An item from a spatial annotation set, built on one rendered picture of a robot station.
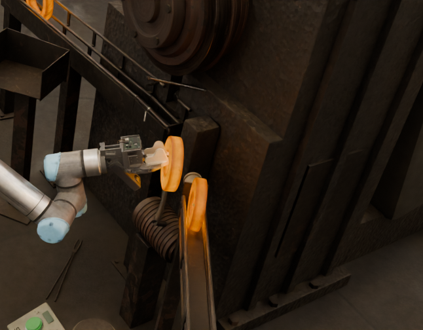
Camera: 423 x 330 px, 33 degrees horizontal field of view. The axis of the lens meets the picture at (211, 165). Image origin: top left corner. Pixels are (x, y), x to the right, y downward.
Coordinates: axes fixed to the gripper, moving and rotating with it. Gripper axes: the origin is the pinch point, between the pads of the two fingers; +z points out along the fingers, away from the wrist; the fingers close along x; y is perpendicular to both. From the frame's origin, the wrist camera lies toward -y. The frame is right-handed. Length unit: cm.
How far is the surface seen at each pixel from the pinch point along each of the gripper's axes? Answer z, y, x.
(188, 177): 4.8, -17.8, 12.3
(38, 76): -44, -14, 78
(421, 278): 105, -116, 42
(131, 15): -7, 21, 48
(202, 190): 7.0, -8.5, -5.6
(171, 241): -3.2, -33.7, 1.1
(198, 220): 4.9, -15.1, -10.8
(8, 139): -70, -70, 119
